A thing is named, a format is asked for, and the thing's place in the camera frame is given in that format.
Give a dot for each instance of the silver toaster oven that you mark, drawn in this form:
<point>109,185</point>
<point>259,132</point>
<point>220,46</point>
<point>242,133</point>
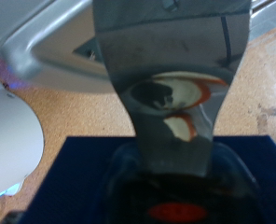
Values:
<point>51,56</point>

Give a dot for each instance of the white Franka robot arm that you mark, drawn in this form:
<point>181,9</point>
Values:
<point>10,140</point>

